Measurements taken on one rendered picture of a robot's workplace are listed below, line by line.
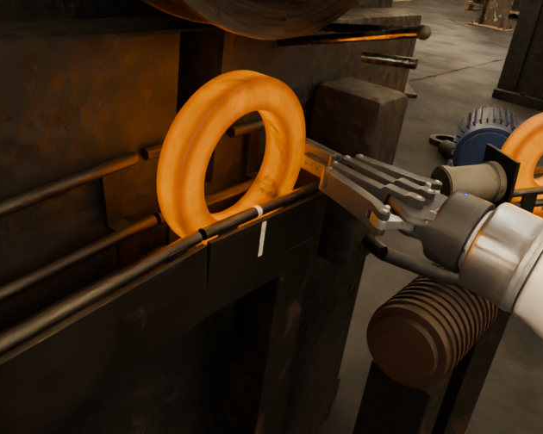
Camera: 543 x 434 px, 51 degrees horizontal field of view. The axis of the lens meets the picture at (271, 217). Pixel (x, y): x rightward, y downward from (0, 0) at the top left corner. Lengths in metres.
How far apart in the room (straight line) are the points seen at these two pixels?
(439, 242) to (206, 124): 0.24
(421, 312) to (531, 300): 0.30
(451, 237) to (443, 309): 0.30
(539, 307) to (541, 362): 1.25
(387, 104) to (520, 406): 1.04
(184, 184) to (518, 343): 1.42
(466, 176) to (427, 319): 0.21
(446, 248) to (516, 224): 0.06
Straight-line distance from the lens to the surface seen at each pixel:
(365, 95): 0.72
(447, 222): 0.55
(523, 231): 0.54
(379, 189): 0.59
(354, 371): 1.51
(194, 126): 0.50
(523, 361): 1.75
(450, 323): 0.83
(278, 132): 0.61
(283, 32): 0.52
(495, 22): 9.43
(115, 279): 0.47
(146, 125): 0.56
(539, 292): 0.53
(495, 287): 0.54
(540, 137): 0.90
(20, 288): 0.51
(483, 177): 0.86
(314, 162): 0.62
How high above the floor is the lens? 0.97
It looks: 27 degrees down
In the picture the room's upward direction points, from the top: 8 degrees clockwise
